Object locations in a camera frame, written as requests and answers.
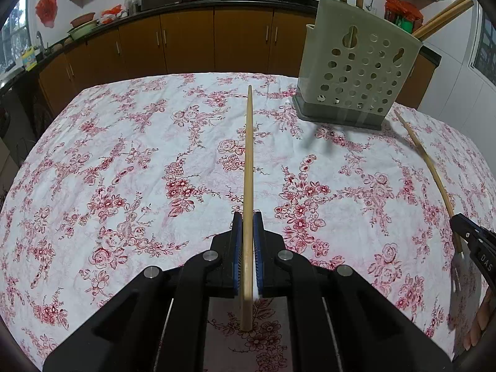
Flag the black kitchen countertop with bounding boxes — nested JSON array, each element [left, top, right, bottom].
[[0, 0, 442, 90]]

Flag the grey perforated chopstick holder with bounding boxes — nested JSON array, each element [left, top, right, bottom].
[[291, 0, 423, 130]]

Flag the person's right hand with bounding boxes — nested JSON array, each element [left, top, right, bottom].
[[463, 286, 496, 352]]

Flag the small kitchen window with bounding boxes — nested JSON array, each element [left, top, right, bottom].
[[0, 0, 29, 72]]

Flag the red plastic bag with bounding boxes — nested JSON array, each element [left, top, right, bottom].
[[100, 5, 126, 24]]

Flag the red wall decoration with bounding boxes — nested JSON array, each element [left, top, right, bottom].
[[36, 0, 60, 29]]

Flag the red floral tablecloth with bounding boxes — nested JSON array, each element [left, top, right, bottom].
[[0, 72, 494, 372]]

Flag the green basin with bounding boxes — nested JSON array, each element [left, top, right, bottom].
[[68, 21, 99, 41]]

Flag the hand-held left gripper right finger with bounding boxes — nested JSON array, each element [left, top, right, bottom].
[[253, 210, 453, 372]]

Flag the brown bowl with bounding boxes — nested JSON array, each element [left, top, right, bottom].
[[70, 12, 96, 27]]

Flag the barred window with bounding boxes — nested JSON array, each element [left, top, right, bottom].
[[469, 6, 496, 86]]

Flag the wooden base cabinets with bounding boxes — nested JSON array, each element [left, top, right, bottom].
[[38, 6, 435, 110]]

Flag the yellow blue sponge pack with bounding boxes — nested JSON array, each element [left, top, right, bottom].
[[21, 46, 39, 71]]

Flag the red and green packages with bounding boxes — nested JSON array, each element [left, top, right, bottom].
[[385, 0, 425, 35]]

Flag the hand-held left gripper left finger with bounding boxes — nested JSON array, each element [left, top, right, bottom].
[[42, 211, 243, 372]]

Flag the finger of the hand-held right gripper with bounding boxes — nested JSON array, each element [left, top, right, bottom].
[[451, 251, 472, 277], [450, 213, 496, 272]]

